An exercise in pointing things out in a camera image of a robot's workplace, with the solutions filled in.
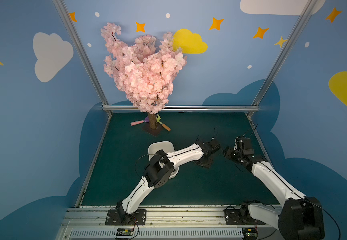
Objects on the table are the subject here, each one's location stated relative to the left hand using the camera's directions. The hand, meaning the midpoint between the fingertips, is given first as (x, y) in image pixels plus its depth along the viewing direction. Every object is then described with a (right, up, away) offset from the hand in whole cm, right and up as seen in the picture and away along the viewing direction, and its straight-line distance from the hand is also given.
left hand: (206, 162), depth 91 cm
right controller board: (+18, -31, -18) cm, 40 cm away
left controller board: (-44, -30, -19) cm, 56 cm away
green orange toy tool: (-33, +29, +27) cm, 51 cm away
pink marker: (-49, +25, +24) cm, 60 cm away
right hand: (+13, +8, -3) cm, 16 cm away
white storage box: (-24, +9, +7) cm, 27 cm away
